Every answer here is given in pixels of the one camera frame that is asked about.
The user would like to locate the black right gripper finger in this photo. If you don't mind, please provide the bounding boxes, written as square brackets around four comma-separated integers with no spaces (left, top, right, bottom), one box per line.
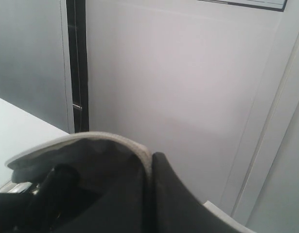
[152,152,251,233]

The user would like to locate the cream fabric duffel bag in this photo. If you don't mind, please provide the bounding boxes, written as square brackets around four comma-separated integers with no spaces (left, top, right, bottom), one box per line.
[0,131,258,233]

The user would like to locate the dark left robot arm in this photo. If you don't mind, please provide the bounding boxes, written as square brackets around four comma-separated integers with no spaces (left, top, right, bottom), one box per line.
[0,165,80,233]

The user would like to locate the black vertical wall strip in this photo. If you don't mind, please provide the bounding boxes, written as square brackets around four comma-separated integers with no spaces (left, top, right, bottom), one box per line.
[66,0,89,133]

